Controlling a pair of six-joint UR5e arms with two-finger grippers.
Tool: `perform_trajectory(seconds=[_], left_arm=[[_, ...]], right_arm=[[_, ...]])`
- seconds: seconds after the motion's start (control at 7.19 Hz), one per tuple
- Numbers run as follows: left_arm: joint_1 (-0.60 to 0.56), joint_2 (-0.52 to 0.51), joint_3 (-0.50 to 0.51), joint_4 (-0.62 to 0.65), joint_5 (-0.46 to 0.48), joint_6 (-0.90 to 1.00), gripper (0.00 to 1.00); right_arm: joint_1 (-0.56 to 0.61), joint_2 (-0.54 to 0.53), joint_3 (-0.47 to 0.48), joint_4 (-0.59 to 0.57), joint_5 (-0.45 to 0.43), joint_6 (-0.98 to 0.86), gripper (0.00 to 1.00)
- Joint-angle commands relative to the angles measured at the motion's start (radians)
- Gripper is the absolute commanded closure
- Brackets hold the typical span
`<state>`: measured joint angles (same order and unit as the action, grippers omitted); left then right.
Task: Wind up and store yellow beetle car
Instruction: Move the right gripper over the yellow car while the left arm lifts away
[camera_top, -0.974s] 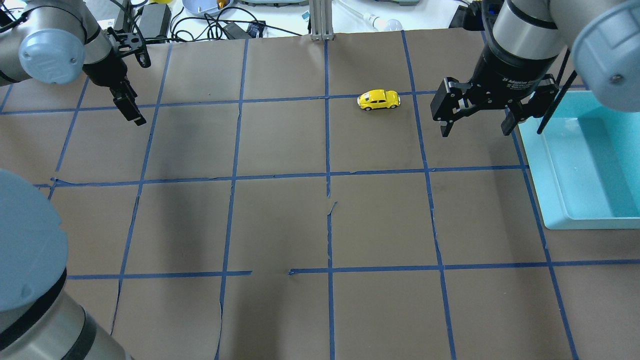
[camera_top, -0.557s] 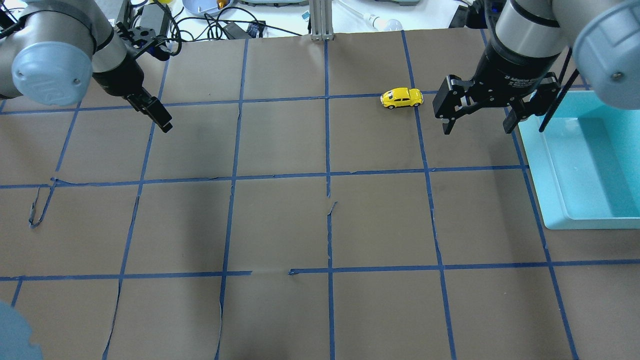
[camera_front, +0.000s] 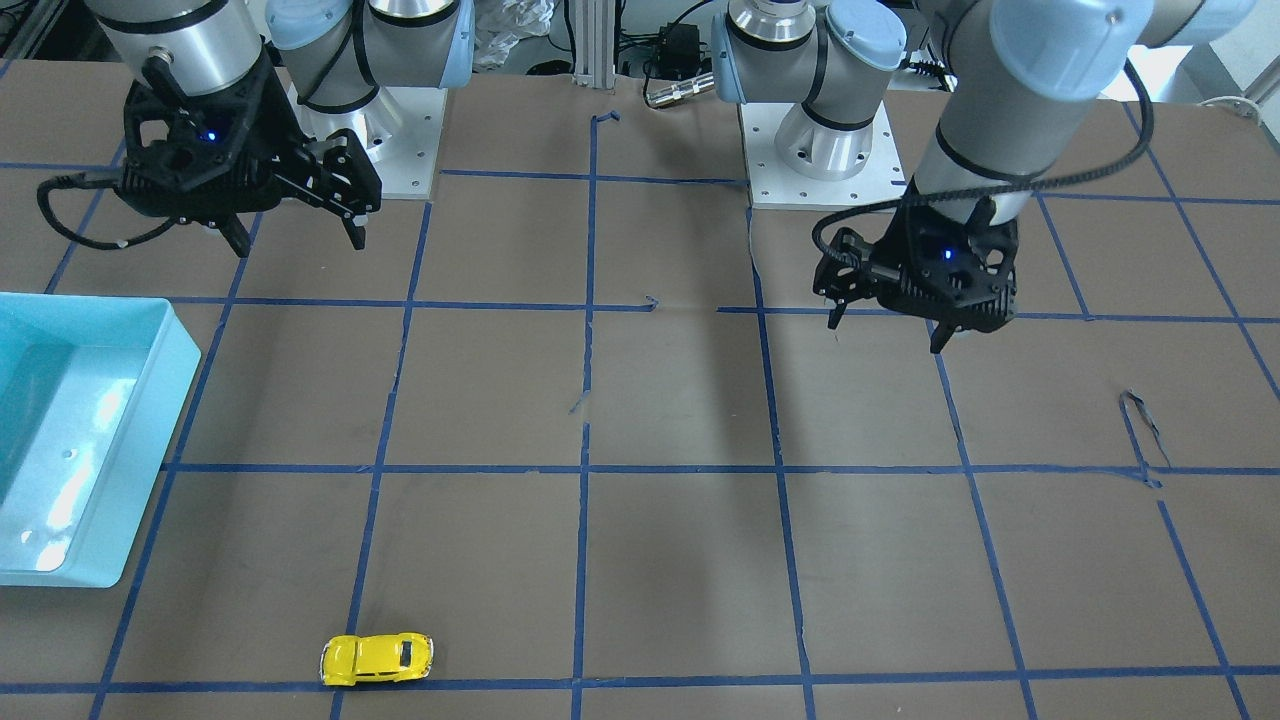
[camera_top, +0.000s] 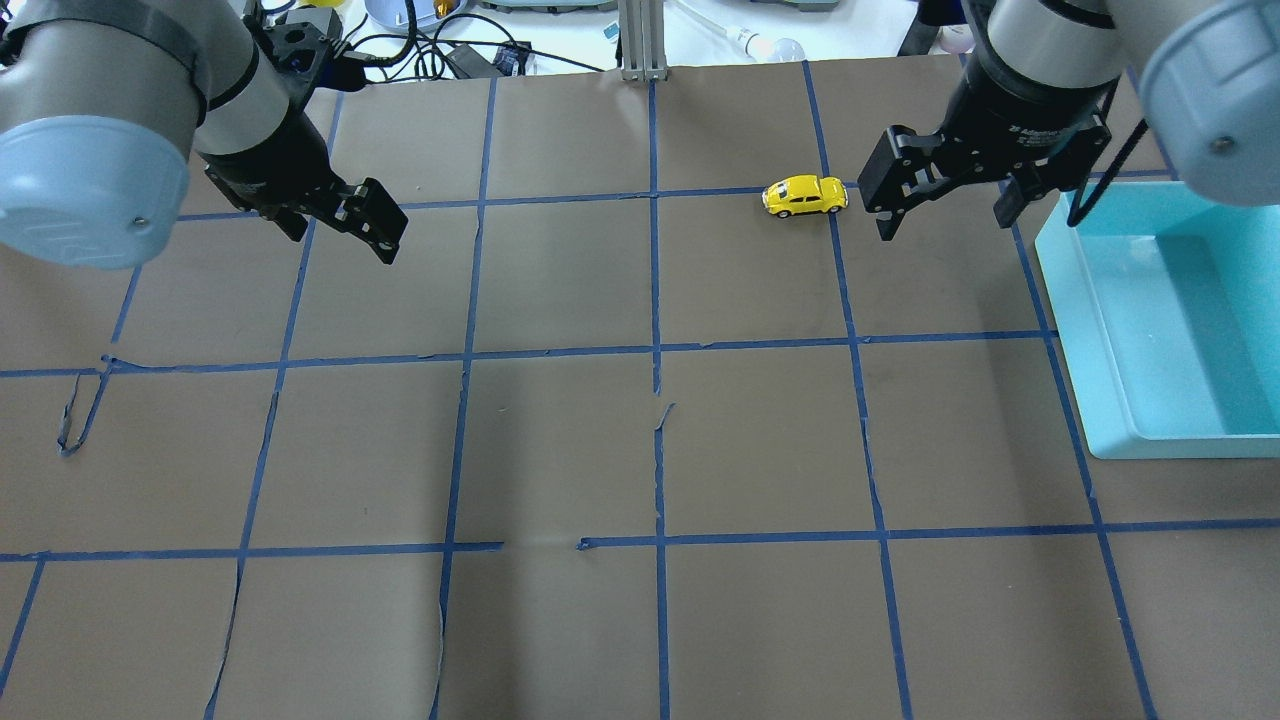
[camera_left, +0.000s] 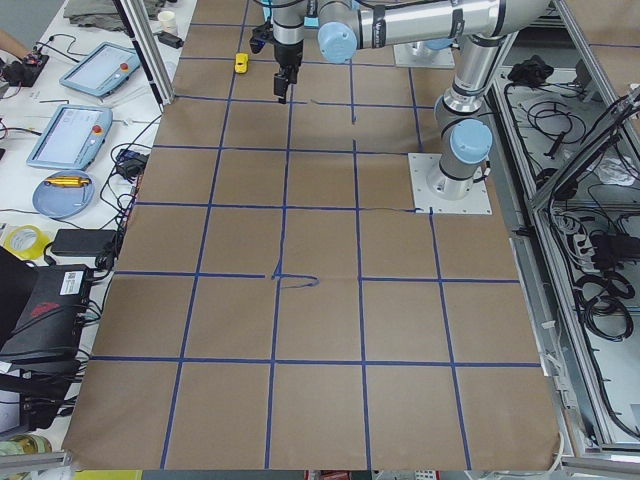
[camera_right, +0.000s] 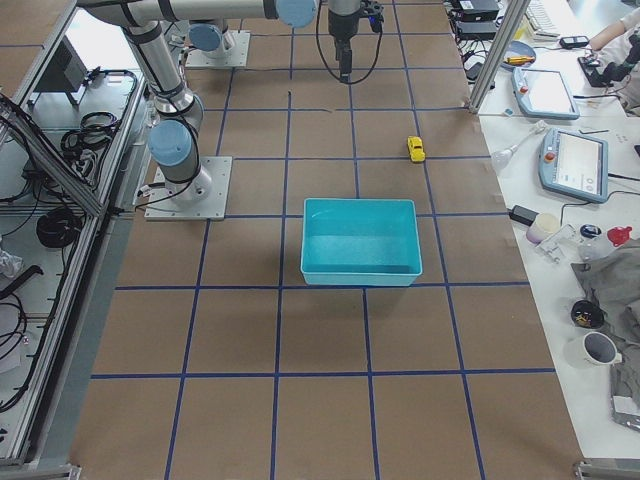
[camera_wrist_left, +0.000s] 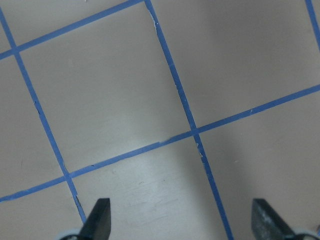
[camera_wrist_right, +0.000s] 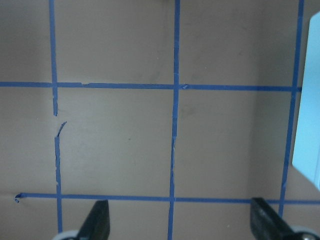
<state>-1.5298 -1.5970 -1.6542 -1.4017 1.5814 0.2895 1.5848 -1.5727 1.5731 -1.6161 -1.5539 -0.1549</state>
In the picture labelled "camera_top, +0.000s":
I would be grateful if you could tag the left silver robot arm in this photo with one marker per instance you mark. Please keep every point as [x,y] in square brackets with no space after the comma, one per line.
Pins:
[104,102]

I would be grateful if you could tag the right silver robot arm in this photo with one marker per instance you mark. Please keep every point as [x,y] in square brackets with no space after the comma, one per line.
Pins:
[1205,76]

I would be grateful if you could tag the turquoise plastic bin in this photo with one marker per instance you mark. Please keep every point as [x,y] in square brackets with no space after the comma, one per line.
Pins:
[1167,307]

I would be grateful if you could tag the yellow beetle toy car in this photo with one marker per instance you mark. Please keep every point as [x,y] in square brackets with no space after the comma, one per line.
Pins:
[804,195]

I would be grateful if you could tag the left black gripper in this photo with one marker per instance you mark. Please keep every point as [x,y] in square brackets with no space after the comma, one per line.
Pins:
[268,162]

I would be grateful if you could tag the blue plate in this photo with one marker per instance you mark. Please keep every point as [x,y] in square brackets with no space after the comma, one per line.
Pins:
[428,14]

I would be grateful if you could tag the black power adapter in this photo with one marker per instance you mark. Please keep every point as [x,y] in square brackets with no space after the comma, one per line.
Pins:
[467,63]

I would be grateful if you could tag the aluminium frame post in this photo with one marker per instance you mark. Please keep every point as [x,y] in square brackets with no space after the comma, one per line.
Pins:
[642,41]

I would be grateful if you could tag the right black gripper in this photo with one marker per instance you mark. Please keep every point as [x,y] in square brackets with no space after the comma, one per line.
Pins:
[1020,118]

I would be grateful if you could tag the light bulb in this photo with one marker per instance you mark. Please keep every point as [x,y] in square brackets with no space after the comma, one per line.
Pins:
[751,44]

